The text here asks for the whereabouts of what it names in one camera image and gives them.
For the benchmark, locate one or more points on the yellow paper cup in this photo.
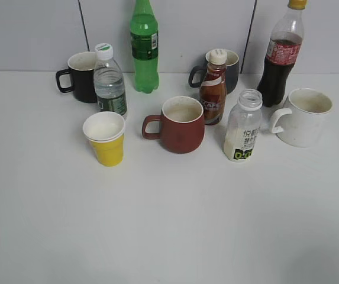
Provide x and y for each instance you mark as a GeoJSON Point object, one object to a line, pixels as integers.
{"type": "Point", "coordinates": [105, 133]}

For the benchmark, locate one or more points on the clear milk bottle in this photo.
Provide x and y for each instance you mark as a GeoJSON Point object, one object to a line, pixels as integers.
{"type": "Point", "coordinates": [243, 126]}

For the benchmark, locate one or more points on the red ceramic mug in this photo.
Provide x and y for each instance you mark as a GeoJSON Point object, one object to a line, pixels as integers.
{"type": "Point", "coordinates": [180, 126]}

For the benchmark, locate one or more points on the brown coffee bottle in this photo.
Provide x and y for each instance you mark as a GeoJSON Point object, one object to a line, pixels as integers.
{"type": "Point", "coordinates": [213, 87]}

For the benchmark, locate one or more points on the clear water bottle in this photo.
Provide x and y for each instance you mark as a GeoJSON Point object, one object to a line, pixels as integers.
{"type": "Point", "coordinates": [108, 81]}

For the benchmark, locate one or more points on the dark grey mug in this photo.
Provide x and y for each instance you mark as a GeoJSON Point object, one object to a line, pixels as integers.
{"type": "Point", "coordinates": [231, 74]}

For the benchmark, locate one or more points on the black ceramic mug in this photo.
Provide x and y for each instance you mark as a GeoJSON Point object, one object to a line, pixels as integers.
{"type": "Point", "coordinates": [80, 68]}

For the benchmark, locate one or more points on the green soda bottle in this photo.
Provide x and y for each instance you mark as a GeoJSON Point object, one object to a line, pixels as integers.
{"type": "Point", "coordinates": [144, 31]}

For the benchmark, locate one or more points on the white ceramic mug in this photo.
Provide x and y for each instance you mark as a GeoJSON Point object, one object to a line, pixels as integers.
{"type": "Point", "coordinates": [299, 122]}

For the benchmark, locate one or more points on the cola bottle yellow cap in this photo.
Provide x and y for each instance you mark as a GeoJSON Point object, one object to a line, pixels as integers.
{"type": "Point", "coordinates": [282, 52]}

